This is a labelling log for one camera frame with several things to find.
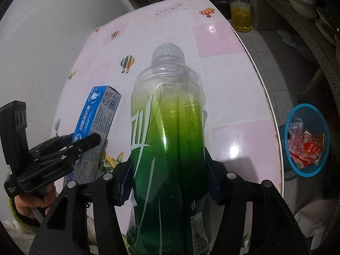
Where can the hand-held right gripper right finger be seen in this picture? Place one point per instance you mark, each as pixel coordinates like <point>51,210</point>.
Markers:
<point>213,186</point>

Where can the stack of plates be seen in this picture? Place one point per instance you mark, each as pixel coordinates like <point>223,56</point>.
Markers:
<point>326,26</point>

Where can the stack of white bowls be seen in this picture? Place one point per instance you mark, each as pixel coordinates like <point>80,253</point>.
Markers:
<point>302,2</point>

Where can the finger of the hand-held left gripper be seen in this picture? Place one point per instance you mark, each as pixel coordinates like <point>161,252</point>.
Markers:
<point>53,142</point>
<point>87,142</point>

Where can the white crumpled plastic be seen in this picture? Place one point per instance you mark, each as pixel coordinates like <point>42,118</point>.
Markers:
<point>288,37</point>

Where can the blue plastic basket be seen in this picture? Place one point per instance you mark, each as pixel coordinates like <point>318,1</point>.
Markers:
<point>305,171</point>

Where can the white woven sack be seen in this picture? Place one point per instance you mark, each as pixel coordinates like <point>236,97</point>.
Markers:
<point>313,212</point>

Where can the yellow cooking oil bottle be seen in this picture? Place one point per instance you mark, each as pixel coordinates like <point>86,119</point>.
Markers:
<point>240,16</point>

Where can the person's left hand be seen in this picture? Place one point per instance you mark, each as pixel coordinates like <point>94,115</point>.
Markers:
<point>26,204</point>

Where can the green plastic bottle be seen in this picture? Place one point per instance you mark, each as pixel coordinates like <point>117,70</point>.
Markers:
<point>170,138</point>

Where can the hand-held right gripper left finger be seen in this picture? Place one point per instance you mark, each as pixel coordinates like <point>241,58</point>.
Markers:
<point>123,188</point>

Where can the red snack wrapper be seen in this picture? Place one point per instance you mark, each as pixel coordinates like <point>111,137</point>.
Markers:
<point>310,146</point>

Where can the blue white toothpaste box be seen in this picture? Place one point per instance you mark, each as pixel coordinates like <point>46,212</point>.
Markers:
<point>98,117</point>

